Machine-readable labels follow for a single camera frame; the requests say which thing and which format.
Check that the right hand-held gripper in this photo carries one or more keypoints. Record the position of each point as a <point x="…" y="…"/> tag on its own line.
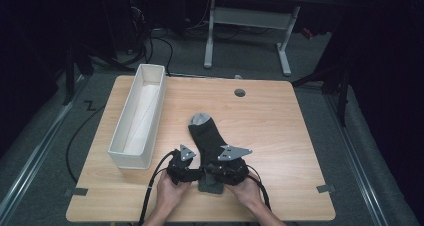
<point x="233" y="171"/>

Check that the grey round table grommet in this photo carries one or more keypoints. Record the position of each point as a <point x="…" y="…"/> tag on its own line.
<point x="239" y="93"/>

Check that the person's right hand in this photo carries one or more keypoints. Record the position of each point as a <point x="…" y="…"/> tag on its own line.
<point x="248" y="192"/>

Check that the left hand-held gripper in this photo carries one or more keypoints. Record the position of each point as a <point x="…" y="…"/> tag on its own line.
<point x="181" y="172"/>

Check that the white-framed desk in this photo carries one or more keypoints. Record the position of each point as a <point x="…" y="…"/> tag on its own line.
<point x="248" y="17"/>

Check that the small red object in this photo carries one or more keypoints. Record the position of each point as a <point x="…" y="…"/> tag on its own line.
<point x="307" y="33"/>

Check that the black metal stand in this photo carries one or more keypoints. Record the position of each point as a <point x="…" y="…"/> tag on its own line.
<point x="69" y="76"/>
<point x="341" y="96"/>

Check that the dark grey knit sock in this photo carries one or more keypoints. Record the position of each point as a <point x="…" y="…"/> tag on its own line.
<point x="207" y="139"/>

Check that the grey tape piece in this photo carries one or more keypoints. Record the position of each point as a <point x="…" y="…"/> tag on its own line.
<point x="76" y="191"/>
<point x="326" y="188"/>

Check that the person's left hand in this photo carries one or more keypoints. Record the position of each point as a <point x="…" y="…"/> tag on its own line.
<point x="171" y="196"/>

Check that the white storage box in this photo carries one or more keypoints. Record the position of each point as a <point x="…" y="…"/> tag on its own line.
<point x="143" y="119"/>

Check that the metal floor rail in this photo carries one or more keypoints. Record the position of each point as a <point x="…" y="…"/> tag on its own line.
<point x="360" y="172"/>
<point x="33" y="157"/>

